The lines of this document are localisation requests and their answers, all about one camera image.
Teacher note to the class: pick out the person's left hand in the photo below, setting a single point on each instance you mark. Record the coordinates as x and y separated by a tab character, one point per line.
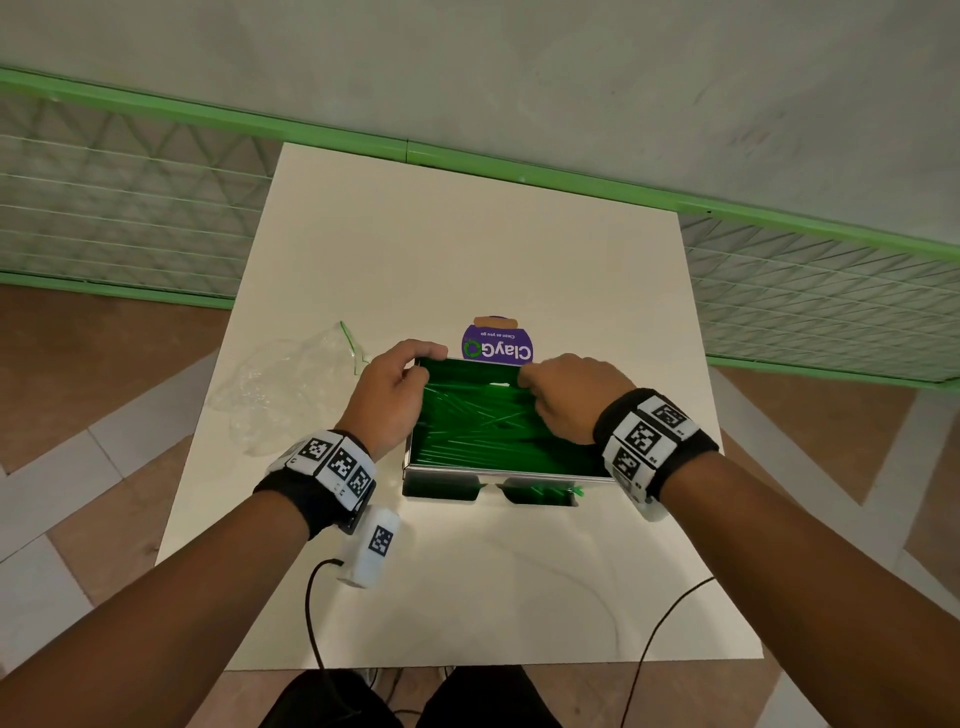
379	397

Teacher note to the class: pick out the person's right hand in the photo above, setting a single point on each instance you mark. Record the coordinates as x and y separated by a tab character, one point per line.
577	394

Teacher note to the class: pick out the person's left thumb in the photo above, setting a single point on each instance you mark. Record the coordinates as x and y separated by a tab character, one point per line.
420	379

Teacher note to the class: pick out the person's right fingers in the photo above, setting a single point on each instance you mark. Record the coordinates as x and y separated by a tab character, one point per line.
534	386

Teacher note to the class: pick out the person's right forearm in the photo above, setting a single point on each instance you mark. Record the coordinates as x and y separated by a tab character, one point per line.
810	600

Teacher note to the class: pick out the person's left forearm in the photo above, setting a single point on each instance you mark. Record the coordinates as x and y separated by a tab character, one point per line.
172	622

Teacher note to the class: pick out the purple labelled package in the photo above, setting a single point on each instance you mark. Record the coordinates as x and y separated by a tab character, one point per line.
495	346

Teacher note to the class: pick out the silver metal bin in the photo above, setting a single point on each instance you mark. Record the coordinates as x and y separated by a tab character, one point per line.
450	487

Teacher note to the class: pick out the black wristband with marker tags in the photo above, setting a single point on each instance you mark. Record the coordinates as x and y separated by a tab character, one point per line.
330	469
649	442

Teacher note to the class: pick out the clear plastic zip bag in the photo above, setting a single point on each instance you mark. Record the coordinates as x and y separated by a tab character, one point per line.
285	390

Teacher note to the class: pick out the person's black trousers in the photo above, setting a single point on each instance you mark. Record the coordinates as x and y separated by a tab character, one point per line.
480	701

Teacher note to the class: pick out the white wrist camera unit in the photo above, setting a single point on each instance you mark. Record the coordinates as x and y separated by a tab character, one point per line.
371	547

